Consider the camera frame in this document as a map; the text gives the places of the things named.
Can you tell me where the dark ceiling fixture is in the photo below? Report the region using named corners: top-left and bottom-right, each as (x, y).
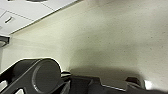
top-left (0, 34), bottom-right (11, 48)

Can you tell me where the ceiling air vent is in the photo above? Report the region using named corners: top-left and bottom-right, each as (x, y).
top-left (2, 14), bottom-right (15, 25)

